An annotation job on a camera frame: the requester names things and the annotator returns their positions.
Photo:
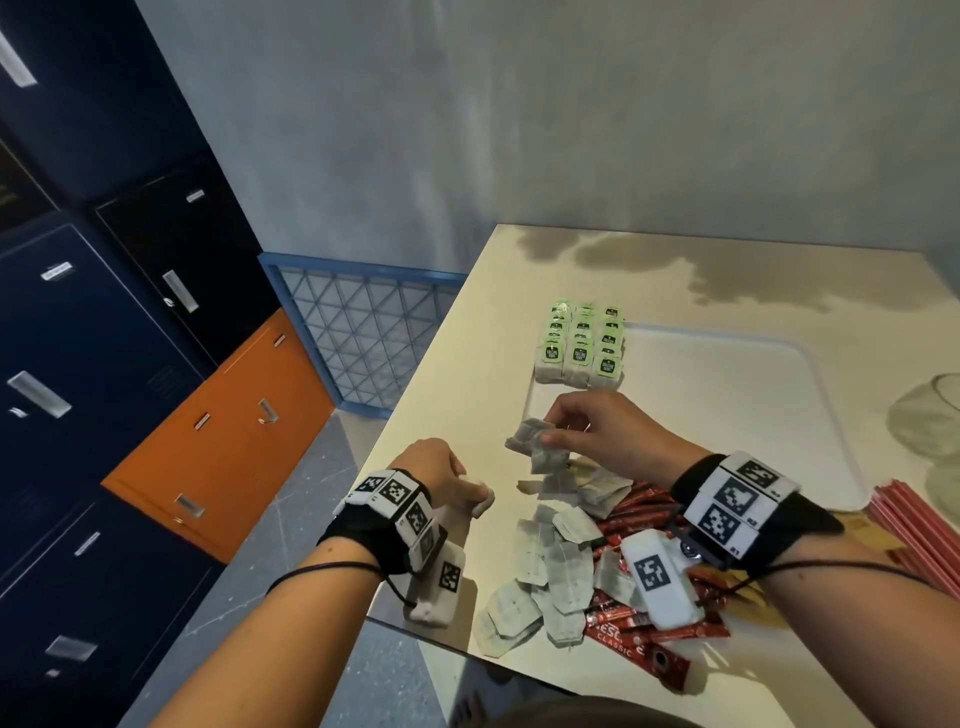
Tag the pile of red stick packets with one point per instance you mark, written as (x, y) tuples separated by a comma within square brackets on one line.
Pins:
[(637, 637)]

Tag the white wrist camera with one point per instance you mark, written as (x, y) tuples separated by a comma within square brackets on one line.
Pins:
[(660, 577), (439, 581)]

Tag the right wristband with marker tiles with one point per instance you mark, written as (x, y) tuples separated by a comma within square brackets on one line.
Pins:
[(742, 506)]

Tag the person's right forearm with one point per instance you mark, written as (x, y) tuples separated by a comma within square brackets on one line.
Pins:
[(870, 637)]

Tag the left wristband with marker tiles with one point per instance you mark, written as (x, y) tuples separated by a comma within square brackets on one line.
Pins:
[(394, 514)]

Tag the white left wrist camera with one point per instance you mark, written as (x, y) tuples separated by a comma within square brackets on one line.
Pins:
[(439, 581)]

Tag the blue lattice frame panel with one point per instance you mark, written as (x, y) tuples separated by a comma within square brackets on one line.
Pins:
[(367, 330)]

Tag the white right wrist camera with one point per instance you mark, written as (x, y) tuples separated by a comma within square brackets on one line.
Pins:
[(660, 577)]

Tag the orange metal cabinet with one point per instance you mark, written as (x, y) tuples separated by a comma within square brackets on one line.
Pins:
[(225, 435)]

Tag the person's left fingers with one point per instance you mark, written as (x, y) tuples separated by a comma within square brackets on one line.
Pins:
[(474, 499)]

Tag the person's right thumb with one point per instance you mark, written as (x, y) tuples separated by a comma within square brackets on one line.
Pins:
[(566, 438)]

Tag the person's left forearm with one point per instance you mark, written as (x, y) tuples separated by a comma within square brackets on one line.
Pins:
[(277, 645)]

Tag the white tea bag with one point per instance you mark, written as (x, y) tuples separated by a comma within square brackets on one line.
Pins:
[(534, 442)]

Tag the wristband with marker tiles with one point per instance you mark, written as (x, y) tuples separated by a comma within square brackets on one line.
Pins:
[(742, 506), (394, 514)]

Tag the pile of white tea bags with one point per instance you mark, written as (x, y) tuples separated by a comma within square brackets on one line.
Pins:
[(559, 559)]

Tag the person's left hand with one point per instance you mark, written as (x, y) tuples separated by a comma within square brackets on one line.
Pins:
[(431, 469)]

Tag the bundle of red straws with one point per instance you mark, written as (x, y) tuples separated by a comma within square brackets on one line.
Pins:
[(919, 532)]

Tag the rows of green-label tea bags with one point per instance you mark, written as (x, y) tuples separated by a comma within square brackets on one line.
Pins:
[(579, 346)]

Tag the dark blue locker cabinet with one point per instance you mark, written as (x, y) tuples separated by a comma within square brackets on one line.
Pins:
[(82, 337)]

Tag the white plastic tray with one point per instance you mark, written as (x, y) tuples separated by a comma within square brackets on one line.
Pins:
[(720, 405)]

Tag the clear glass jar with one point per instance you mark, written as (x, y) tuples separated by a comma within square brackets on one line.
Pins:
[(926, 416)]

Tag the person's right hand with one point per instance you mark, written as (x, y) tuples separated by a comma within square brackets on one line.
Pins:
[(626, 439)]

